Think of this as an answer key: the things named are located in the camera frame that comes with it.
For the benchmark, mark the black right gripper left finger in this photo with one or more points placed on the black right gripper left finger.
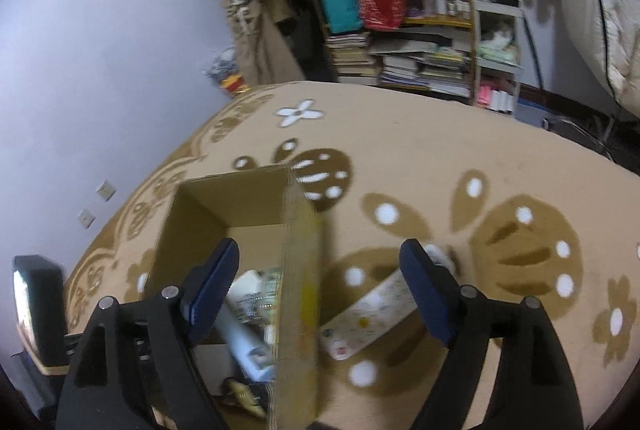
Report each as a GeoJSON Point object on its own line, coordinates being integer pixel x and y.
{"type": "Point", "coordinates": [132, 352]}

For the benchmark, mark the white numbered TV remote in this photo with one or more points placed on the white numbered TV remote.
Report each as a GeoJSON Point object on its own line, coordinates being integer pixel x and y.
{"type": "Point", "coordinates": [368, 315]}

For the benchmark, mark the brown cardboard box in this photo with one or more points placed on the brown cardboard box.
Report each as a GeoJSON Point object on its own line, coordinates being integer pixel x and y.
{"type": "Point", "coordinates": [271, 308]}

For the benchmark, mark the beige floral butterfly rug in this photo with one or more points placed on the beige floral butterfly rug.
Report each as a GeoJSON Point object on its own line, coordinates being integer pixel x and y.
{"type": "Point", "coordinates": [516, 211]}

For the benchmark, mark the plastic bag of items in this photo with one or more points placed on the plastic bag of items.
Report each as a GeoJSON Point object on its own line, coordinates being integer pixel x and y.
{"type": "Point", "coordinates": [225, 73]}

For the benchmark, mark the beige hanging coat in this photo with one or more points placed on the beige hanging coat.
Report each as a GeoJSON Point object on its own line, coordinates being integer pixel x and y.
{"type": "Point", "coordinates": [261, 52]}

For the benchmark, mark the white metal trolley cart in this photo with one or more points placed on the white metal trolley cart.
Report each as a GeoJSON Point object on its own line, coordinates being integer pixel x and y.
{"type": "Point", "coordinates": [498, 55]}

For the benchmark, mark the stack of books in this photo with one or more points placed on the stack of books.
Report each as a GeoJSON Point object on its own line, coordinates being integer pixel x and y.
{"type": "Point", "coordinates": [350, 57]}

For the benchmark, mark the wooden bookshelf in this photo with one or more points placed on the wooden bookshelf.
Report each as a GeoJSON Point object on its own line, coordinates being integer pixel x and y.
{"type": "Point", "coordinates": [422, 46]}

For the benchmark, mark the lower white wall socket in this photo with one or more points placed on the lower white wall socket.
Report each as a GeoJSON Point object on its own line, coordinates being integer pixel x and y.
{"type": "Point", "coordinates": [86, 218]}

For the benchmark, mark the white wall socket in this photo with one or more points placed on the white wall socket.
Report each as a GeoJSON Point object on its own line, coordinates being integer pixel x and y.
{"type": "Point", "coordinates": [106, 190]}
{"type": "Point", "coordinates": [86, 218]}

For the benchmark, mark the upper white wall socket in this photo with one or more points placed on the upper white wall socket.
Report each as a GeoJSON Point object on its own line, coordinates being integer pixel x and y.
{"type": "Point", "coordinates": [106, 190]}

